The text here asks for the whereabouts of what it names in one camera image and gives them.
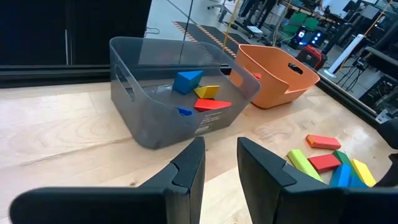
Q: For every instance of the office chair base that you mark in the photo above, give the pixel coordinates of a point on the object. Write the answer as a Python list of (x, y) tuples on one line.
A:
[(220, 9)]

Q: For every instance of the yellow bar block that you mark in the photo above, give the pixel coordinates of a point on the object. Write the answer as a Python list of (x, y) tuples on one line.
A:
[(363, 172)]

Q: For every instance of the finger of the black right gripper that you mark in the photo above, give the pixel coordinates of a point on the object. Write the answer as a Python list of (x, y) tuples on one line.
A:
[(390, 174), (390, 133)]

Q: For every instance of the blue bar block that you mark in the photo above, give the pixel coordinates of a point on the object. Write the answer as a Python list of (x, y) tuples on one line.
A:
[(356, 183), (341, 175)]

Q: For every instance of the red black equipment case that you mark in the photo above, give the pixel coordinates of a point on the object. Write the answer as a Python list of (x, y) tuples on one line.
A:
[(311, 57)]

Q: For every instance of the lime green bar block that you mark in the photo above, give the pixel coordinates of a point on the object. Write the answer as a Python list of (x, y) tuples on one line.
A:
[(301, 163)]

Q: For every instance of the orange plastic bin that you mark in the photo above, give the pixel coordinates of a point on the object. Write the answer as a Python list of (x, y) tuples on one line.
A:
[(270, 93)]

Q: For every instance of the red triangular block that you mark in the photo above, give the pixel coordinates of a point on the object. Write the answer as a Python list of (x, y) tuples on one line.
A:
[(211, 105)]

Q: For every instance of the black computer with lights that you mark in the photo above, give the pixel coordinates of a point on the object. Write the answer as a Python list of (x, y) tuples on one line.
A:
[(306, 37)]

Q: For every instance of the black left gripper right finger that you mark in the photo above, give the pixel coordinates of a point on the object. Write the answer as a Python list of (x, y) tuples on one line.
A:
[(264, 186)]

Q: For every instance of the blue triangular block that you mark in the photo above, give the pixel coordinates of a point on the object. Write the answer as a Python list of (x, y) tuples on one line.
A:
[(185, 82)]

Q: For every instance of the black aluminium table frame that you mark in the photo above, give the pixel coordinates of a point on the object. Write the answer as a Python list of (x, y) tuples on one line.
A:
[(46, 76)]

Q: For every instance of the white pole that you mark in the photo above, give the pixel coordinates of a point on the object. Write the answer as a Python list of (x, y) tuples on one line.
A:
[(345, 56)]

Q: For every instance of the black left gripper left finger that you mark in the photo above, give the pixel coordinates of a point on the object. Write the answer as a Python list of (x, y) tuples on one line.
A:
[(177, 186)]

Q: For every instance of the red bar block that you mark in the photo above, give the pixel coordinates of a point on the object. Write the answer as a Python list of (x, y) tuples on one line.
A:
[(325, 162)]

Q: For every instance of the grey translucent plastic bin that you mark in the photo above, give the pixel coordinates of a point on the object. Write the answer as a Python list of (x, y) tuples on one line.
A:
[(155, 124)]

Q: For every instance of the salmon pink bar block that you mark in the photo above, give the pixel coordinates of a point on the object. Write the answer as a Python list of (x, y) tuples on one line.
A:
[(323, 142)]

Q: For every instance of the small yellow triangular block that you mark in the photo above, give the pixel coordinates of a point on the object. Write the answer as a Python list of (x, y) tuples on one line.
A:
[(206, 92)]

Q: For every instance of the small red block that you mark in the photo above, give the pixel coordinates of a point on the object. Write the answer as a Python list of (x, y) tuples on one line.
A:
[(257, 76)]

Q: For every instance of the black folding screen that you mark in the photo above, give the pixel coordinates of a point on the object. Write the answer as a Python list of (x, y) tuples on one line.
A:
[(93, 31)]

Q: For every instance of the small blue block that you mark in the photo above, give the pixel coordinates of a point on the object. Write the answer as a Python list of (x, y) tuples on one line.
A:
[(185, 112)]

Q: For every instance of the green chair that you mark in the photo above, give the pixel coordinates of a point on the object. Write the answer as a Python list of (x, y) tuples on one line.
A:
[(293, 23), (311, 24)]

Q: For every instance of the black striped floor mat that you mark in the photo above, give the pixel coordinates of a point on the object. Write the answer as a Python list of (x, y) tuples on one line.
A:
[(211, 34)]

